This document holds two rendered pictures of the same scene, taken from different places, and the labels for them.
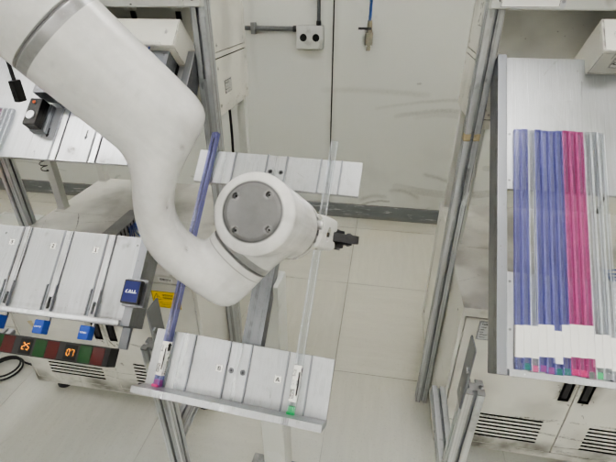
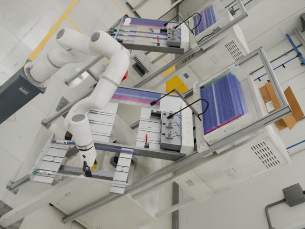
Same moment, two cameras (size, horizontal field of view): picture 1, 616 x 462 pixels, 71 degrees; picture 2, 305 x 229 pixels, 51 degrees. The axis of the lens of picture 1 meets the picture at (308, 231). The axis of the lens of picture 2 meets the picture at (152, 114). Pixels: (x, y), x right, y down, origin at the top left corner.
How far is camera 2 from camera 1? 1.23 m
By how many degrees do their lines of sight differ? 45
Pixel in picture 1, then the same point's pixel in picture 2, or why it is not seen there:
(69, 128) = (152, 122)
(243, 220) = (76, 116)
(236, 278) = (67, 122)
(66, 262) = (101, 124)
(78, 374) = not seen: hidden behind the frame
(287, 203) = (79, 122)
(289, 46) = not seen: outside the picture
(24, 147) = (145, 112)
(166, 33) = (187, 143)
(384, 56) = not seen: outside the picture
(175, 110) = (96, 99)
